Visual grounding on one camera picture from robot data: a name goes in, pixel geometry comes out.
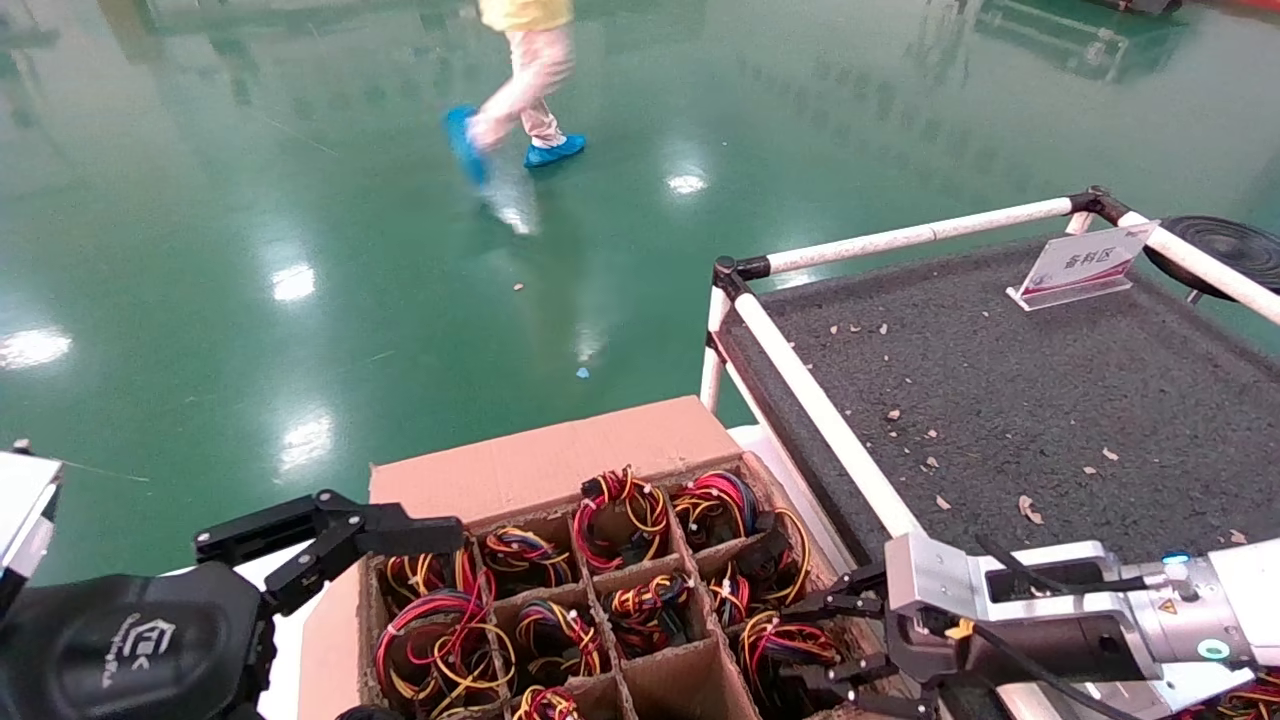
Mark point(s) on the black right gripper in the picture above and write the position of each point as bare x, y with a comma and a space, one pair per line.
965, 690

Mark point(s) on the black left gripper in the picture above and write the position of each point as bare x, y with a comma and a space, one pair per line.
130, 650

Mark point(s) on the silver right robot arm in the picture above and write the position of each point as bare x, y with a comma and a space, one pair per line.
1235, 600

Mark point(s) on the brown cardboard box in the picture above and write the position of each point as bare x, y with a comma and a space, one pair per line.
560, 450

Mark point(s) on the cardboard divider insert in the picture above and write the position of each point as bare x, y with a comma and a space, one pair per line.
680, 690

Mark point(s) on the white-railed cart with mat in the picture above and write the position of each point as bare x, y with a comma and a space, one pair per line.
1000, 400

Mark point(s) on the black pipe corner connector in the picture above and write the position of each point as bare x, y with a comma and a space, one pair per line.
735, 272
1098, 203

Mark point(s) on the clear acrylic sign holder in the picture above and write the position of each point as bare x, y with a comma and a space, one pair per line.
1085, 262

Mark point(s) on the black round disc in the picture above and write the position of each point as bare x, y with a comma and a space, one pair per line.
1230, 245

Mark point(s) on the person with blue shoe covers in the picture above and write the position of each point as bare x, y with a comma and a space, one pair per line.
535, 70

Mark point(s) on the dark machine base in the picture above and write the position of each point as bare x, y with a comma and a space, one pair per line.
1140, 5

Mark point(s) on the long white frame pipe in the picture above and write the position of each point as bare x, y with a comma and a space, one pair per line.
800, 385

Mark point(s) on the white frame leg pipe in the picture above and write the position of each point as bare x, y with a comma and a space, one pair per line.
714, 350

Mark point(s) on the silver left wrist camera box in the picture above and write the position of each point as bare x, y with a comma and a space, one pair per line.
25, 510

